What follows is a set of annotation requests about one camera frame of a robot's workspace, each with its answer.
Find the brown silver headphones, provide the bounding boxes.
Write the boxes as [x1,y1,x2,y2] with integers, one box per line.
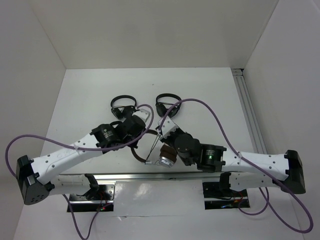
[130,129,177,168]

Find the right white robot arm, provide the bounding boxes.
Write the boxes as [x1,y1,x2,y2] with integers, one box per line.
[156,126,306,196]

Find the left black folded headphones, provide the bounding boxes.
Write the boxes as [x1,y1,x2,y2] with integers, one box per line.
[110,95,137,120]

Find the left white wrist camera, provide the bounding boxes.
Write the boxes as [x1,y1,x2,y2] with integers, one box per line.
[132,109,151,123]

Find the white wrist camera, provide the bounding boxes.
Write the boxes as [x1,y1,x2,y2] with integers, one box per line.
[156,116,179,139]
[132,109,151,123]

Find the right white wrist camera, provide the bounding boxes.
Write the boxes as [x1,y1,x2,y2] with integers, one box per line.
[156,116,179,139]

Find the aluminium front rail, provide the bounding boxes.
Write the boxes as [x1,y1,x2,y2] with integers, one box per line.
[57,168,226,183]

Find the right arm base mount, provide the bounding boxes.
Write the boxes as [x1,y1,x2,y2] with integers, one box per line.
[202,182,250,210]

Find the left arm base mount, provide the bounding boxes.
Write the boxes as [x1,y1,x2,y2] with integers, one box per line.
[68,181,116,213]

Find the aluminium side rail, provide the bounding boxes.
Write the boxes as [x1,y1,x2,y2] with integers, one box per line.
[231,68,267,154]

